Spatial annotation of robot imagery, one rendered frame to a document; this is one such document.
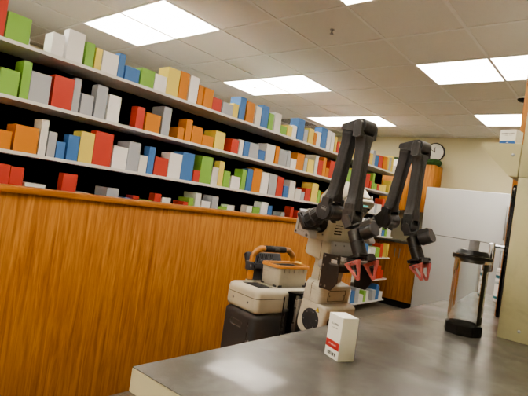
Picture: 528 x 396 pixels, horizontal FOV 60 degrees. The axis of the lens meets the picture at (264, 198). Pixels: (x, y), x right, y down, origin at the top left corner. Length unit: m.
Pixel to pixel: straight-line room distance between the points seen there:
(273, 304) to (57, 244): 1.13
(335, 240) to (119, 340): 1.43
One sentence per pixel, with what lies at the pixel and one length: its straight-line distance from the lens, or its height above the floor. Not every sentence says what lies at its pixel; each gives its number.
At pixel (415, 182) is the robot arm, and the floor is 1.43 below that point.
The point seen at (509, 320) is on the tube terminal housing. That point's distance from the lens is 1.53.
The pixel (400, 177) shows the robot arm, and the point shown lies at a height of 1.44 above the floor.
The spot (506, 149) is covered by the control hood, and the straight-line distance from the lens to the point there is 1.55.
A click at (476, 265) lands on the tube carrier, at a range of 1.41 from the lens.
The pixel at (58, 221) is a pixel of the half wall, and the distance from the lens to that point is 2.51.
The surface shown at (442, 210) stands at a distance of 6.72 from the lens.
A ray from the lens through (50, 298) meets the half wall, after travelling 2.59.
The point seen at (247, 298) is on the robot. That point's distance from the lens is 2.28.
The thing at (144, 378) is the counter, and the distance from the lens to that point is 0.77.
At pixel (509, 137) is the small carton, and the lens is 1.64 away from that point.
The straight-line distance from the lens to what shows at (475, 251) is 1.41.
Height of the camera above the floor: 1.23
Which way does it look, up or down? 1 degrees up
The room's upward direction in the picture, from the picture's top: 8 degrees clockwise
